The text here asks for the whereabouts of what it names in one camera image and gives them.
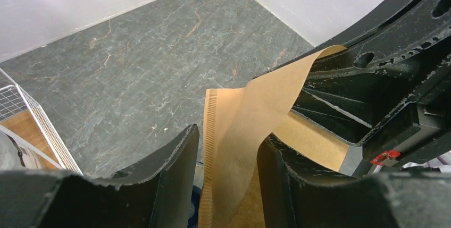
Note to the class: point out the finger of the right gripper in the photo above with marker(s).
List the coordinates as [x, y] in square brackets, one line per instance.
[387, 18]

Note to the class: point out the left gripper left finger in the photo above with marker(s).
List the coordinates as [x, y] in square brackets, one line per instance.
[153, 192]

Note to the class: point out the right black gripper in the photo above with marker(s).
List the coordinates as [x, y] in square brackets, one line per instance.
[386, 94]

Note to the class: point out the grey toilet paper roll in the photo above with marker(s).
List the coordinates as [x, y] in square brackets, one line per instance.
[15, 157]

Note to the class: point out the brown paper coffee filter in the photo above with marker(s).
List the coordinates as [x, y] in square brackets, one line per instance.
[236, 122]

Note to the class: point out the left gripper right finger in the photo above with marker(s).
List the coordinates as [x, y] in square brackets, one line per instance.
[298, 192]

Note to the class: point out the white wire shelf rack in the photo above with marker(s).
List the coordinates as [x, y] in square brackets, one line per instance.
[23, 119]

